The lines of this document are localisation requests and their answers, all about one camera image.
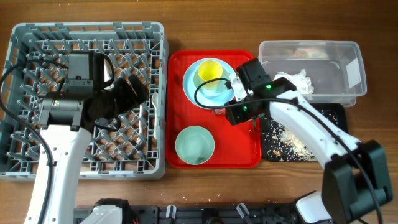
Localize red snack wrapper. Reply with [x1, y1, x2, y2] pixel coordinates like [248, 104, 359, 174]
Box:
[213, 108, 226, 115]

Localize light blue plate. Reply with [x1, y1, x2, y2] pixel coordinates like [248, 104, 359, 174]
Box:
[183, 58, 236, 107]

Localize rice and food scraps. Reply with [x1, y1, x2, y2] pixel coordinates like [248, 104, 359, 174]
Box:
[264, 109, 341, 161]

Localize white plastic spoon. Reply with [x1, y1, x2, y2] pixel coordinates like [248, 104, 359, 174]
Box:
[151, 92, 159, 139]

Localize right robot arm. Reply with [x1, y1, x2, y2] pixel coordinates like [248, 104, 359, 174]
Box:
[226, 78, 393, 223]

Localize black plastic tray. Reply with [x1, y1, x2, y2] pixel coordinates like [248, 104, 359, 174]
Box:
[259, 103, 353, 162]

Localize yellow plastic cup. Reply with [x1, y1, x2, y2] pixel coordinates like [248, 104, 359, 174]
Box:
[197, 60, 223, 83]

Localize red plastic tray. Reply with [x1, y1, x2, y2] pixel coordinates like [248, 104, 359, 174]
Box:
[165, 50, 262, 169]

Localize clear plastic bin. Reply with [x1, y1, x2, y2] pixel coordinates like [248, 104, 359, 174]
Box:
[258, 40, 367, 107]

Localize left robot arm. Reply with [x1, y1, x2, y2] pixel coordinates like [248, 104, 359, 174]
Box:
[25, 75, 149, 223]

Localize grey dishwasher rack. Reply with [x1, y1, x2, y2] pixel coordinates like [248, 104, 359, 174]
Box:
[1, 22, 169, 180]

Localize white plastic fork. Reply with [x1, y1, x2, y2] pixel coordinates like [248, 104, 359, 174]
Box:
[136, 105, 144, 144]

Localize green bowl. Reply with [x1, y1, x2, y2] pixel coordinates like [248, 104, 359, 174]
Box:
[175, 126, 215, 166]

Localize white tissue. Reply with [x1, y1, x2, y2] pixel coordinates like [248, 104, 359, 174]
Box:
[274, 69, 314, 95]

